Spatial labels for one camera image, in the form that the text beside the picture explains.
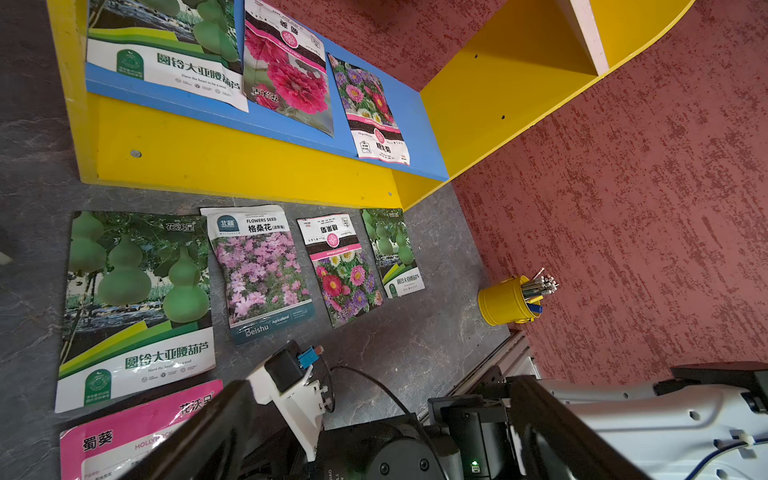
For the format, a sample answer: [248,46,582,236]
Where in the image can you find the purple flower seed bag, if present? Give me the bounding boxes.
[200,205,315,344]

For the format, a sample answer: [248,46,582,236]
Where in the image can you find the mixed flower seed bag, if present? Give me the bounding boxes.
[328,54,411,166]

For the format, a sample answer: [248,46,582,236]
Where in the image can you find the yellow pencil cup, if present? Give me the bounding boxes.
[477,269,560,326]

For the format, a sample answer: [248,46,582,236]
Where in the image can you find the pink zinnia seed bag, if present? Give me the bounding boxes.
[297,214,384,328]

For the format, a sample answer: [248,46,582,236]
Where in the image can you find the large green gourd seed bag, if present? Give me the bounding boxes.
[54,210,216,413]

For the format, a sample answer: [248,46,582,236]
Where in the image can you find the green gourd bag lower shelf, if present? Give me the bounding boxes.
[86,0,249,113]

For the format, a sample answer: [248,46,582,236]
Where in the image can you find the pink back-side seed bag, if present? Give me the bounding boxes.
[60,380,223,479]

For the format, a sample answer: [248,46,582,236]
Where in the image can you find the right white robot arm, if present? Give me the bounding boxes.
[240,362,767,479]

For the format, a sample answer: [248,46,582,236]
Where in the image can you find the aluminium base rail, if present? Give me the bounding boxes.
[439,331,541,397]

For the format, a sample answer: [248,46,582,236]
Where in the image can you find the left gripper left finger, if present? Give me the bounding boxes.
[123,380,255,479]

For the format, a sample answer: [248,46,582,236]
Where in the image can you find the red dahlia seed bag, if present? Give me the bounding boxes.
[242,1,334,137]

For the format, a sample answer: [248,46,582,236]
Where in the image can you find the yellow wooden shelf unit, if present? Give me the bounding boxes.
[47,1,690,209]

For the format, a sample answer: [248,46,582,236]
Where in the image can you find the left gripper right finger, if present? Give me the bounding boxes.
[508,376,647,479]

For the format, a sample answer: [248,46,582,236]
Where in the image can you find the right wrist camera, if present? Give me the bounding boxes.
[246,340,328,462]

